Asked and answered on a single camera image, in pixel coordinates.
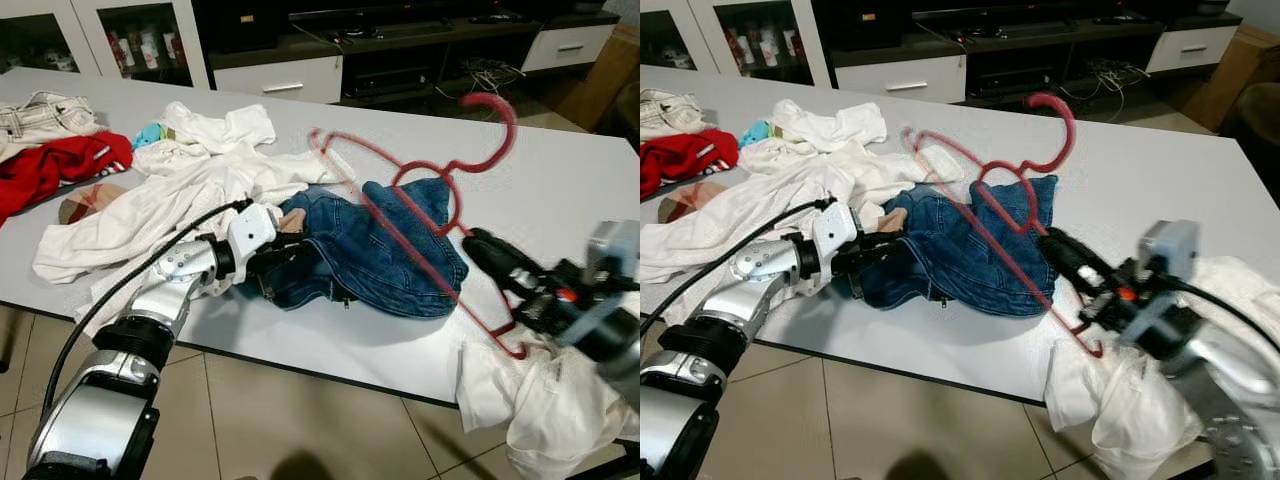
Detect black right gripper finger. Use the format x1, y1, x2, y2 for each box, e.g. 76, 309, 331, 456
471, 247, 542, 300
1039, 227, 1120, 284
467, 227, 552, 284
1043, 247, 1110, 300

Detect blue denim jacket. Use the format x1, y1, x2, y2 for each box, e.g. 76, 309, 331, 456
240, 177, 470, 320
838, 175, 1062, 320

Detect white tank top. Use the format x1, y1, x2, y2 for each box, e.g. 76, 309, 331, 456
33, 160, 291, 313
640, 160, 881, 323

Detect white cloth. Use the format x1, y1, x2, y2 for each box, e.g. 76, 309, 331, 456
1043, 255, 1280, 480
455, 335, 641, 480

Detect white crumpled garment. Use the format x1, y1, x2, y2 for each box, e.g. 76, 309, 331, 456
159, 99, 279, 157
767, 97, 890, 154

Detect wide white drawer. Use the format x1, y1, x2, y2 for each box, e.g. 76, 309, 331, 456
834, 55, 970, 105
212, 55, 345, 105

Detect beige garment with plaid cuff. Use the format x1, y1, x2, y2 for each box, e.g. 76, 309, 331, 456
57, 182, 307, 234
657, 179, 910, 234

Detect dark brown seat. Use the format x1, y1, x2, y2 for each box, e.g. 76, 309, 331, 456
1234, 82, 1280, 153
611, 80, 641, 153

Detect red sweater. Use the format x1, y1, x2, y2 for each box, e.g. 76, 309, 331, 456
640, 128, 742, 202
0, 130, 135, 227

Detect brown cardboard box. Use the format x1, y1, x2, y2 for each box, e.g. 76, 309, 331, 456
558, 25, 641, 132
1179, 25, 1280, 137

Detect white glass door cabinet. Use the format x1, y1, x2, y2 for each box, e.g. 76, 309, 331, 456
0, 0, 212, 92
640, 0, 834, 90

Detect small white drawer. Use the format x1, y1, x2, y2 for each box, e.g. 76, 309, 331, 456
1144, 24, 1242, 74
519, 22, 617, 74

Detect black speaker box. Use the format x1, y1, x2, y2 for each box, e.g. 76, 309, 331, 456
829, 0, 912, 52
213, 0, 292, 54

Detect cream white jeans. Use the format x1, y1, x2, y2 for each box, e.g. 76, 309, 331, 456
640, 88, 710, 142
0, 91, 102, 162

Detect dark TV stand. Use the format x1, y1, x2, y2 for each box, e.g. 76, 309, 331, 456
195, 8, 622, 107
815, 8, 1247, 107

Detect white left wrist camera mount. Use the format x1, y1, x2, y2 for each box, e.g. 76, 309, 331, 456
227, 202, 282, 267
809, 202, 862, 270

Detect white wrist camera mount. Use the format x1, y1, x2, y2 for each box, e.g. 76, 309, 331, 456
1120, 219, 1202, 347
560, 220, 641, 351
227, 202, 282, 267
809, 202, 862, 270

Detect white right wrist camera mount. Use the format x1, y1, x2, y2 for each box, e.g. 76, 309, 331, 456
560, 220, 641, 351
1120, 219, 1202, 347

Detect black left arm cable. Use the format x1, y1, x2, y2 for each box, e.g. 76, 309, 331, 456
40, 197, 253, 423
640, 196, 838, 341

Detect tangled white cable bundle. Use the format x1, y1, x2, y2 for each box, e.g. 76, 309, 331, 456
1059, 59, 1152, 122
434, 59, 527, 102

